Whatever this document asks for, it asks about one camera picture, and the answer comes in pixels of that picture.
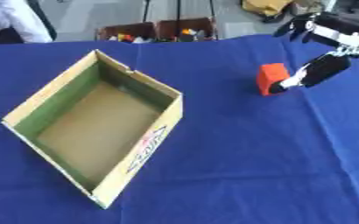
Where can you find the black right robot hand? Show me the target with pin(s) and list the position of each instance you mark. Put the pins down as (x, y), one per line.
(324, 67)

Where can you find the brown cardboard box of toys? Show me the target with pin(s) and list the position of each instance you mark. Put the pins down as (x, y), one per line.
(127, 33)
(187, 30)

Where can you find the tan cardboard box green inside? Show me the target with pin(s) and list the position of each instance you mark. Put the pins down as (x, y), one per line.
(93, 128)

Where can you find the orange block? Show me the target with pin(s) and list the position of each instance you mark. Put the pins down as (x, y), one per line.
(270, 76)

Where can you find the yellow bag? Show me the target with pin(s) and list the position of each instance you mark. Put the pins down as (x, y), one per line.
(266, 7)

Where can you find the person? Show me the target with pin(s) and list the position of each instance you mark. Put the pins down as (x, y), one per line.
(9, 20)

